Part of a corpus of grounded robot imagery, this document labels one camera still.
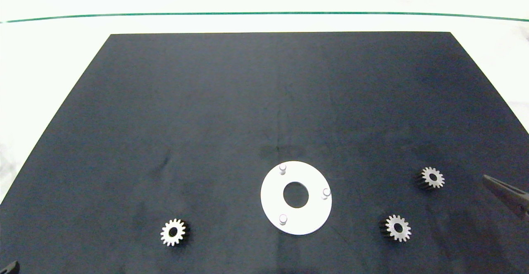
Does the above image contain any round white plate with pins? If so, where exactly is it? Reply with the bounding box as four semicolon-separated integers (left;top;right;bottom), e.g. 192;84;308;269
260;161;332;236

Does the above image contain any dark mat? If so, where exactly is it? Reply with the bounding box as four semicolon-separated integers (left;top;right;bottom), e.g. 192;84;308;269
0;31;529;274

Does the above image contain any small steel gear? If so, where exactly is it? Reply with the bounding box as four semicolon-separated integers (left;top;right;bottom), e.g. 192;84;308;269
380;214;412;242
415;167;446;191
160;218;191;247

